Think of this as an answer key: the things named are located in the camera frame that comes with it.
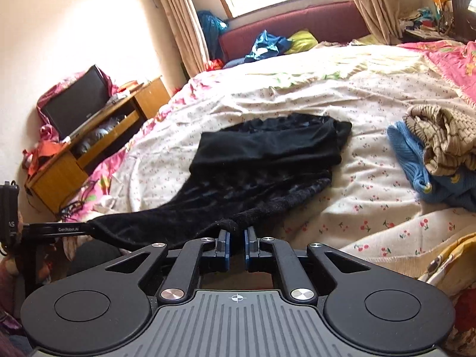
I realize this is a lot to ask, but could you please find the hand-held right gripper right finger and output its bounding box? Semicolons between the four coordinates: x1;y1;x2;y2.
243;227;369;303

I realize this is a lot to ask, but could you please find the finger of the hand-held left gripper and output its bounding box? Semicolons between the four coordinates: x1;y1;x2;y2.
20;220;96;239

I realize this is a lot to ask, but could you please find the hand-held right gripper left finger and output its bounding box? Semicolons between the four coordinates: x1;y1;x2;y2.
105;228;232;303

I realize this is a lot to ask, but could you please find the black velvet dress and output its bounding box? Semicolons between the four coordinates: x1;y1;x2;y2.
88;112;354;250

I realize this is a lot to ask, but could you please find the wooden cabinet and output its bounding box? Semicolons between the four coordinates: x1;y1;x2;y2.
24;75;172;215

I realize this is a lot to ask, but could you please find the red cloth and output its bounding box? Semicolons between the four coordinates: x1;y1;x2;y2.
21;139;61;180

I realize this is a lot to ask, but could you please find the pink television cover cloth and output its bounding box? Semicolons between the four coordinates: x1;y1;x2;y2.
35;73;120;146

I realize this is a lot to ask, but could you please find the black television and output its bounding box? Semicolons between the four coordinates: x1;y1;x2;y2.
40;64;112;141

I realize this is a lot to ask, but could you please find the cherry print bedsheet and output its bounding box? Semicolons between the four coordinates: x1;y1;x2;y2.
108;44;476;268

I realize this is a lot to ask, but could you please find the cream cartoon print quilt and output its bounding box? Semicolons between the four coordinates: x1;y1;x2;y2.
341;207;476;355

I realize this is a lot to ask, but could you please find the blue knit sweater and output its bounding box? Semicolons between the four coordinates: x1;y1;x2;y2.
386;120;476;213

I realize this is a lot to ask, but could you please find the blue garment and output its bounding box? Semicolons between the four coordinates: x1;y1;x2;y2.
243;29;293;65

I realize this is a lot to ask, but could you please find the blue plastic bag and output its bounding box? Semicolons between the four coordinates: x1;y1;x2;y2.
196;10;229;62

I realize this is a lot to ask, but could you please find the yellow cloth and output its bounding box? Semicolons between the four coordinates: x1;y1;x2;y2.
287;28;320;51

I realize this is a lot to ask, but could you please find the beige patterned sweater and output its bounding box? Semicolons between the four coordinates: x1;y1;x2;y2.
403;103;476;178

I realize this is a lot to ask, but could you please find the beige curtain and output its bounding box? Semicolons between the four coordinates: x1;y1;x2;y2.
339;0;403;46
147;0;211;79

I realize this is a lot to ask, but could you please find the maroon sofa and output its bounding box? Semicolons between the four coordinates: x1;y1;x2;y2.
218;0;369;70

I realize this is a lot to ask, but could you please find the pink floral quilt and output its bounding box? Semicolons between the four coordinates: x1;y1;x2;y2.
395;39;476;107

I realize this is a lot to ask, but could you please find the cluttered nightstand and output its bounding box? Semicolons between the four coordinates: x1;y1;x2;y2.
399;0;466;44

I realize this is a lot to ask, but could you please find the dark wooden headboard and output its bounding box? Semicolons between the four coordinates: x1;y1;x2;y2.
449;0;476;44

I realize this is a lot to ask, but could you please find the black cable bundle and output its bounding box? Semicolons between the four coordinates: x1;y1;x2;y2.
55;181;98;224

